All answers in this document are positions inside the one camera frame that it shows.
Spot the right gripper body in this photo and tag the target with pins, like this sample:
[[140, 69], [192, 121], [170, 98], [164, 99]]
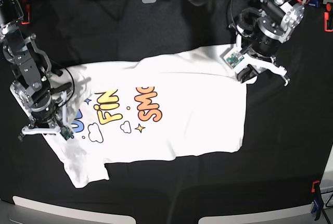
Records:
[[47, 119]]

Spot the orange clamp top right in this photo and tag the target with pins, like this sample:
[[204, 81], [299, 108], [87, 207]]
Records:
[[328, 18]]

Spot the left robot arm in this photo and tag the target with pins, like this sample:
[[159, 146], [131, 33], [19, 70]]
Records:
[[285, 15]]

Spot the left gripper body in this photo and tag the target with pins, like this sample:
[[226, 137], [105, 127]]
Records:
[[260, 48]]

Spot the black table cloth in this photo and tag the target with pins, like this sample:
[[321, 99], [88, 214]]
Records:
[[287, 134]]

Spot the blue clamp top right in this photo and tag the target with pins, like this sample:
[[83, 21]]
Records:
[[315, 3]]

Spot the orange clamp top left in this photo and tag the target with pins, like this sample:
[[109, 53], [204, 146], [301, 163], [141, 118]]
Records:
[[26, 8]]

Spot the white printed t-shirt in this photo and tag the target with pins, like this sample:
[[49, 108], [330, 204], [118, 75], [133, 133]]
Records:
[[159, 108]]

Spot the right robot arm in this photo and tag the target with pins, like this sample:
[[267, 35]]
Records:
[[30, 65]]

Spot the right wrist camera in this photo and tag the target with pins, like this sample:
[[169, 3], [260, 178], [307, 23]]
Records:
[[66, 132]]

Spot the orange blue clamp bottom right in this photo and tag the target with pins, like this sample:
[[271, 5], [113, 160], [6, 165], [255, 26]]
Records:
[[316, 209]]

